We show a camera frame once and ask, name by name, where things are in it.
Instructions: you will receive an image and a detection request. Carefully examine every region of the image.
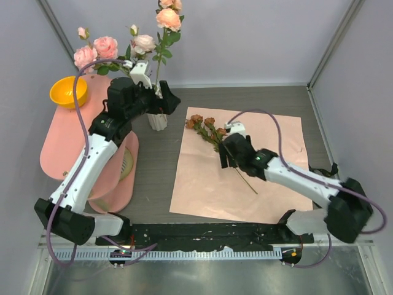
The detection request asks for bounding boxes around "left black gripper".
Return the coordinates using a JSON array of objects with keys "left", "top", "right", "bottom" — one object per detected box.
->
[{"left": 126, "top": 79, "right": 180, "bottom": 121}]

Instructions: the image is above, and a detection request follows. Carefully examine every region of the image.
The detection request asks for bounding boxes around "orange plastic bowl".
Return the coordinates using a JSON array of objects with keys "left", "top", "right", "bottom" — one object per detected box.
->
[{"left": 49, "top": 76, "right": 88, "bottom": 109}]

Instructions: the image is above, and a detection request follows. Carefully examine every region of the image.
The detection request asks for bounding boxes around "black mounting base plate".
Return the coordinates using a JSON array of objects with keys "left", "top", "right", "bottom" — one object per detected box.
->
[{"left": 108, "top": 222, "right": 314, "bottom": 252}]

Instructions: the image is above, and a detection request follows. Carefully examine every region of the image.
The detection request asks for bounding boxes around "black ribbon gold lettering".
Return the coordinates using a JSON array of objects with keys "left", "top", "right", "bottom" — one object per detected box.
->
[{"left": 308, "top": 162, "right": 338, "bottom": 178}]

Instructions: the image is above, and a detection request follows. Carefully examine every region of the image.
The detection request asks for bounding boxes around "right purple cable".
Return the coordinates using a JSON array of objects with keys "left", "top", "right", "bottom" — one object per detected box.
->
[{"left": 228, "top": 109, "right": 387, "bottom": 270}]

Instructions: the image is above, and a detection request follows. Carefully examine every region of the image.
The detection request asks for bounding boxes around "purple cable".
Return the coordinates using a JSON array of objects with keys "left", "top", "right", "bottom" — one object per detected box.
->
[
  {"left": 45, "top": 59, "right": 158, "bottom": 268},
  {"left": 228, "top": 109, "right": 387, "bottom": 270}
]

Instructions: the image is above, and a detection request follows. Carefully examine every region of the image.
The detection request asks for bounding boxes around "pink flower bouquet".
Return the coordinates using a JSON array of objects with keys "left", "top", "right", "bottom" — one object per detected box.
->
[{"left": 169, "top": 107, "right": 313, "bottom": 224}]

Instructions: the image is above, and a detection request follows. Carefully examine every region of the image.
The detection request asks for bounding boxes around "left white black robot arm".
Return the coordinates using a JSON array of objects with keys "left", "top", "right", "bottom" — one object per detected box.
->
[{"left": 34, "top": 77, "right": 181, "bottom": 245}]

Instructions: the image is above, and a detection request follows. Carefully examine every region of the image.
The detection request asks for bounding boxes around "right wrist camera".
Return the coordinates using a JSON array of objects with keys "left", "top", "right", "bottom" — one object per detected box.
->
[{"left": 224, "top": 121, "right": 247, "bottom": 137}]

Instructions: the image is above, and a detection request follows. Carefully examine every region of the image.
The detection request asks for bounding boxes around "pink tiered wooden shelf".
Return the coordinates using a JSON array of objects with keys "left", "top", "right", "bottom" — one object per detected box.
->
[{"left": 40, "top": 74, "right": 139, "bottom": 213}]

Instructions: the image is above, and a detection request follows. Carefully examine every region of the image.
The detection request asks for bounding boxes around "slotted white cable duct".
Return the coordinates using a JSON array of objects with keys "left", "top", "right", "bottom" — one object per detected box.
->
[{"left": 52, "top": 248, "right": 283, "bottom": 261}]

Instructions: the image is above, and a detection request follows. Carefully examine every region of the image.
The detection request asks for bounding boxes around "pale pink rose stem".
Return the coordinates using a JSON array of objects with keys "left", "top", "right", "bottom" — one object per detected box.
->
[{"left": 125, "top": 25, "right": 156, "bottom": 62}]

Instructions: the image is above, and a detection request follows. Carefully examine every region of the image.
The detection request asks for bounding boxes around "peach rose stem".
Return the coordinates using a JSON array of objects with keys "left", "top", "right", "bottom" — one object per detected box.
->
[{"left": 152, "top": 0, "right": 184, "bottom": 89}]

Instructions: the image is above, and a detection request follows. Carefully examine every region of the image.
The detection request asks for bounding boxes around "red leafy flower stem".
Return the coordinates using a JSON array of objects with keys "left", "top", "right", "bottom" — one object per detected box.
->
[{"left": 185, "top": 114, "right": 258, "bottom": 194}]

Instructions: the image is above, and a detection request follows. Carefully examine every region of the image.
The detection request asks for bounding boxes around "white ribbed ceramic vase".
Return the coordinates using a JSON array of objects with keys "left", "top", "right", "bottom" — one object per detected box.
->
[{"left": 147, "top": 85, "right": 168, "bottom": 131}]

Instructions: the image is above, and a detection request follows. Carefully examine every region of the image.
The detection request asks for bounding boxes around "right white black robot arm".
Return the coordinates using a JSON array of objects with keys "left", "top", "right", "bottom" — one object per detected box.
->
[{"left": 219, "top": 133, "right": 373, "bottom": 243}]

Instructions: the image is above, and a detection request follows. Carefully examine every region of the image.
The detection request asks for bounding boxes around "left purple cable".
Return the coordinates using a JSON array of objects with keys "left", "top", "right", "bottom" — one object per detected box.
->
[{"left": 45, "top": 59, "right": 158, "bottom": 268}]

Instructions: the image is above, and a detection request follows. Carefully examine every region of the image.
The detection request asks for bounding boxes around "pink rose bud stem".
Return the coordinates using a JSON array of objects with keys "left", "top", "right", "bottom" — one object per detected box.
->
[{"left": 73, "top": 27, "right": 129, "bottom": 76}]

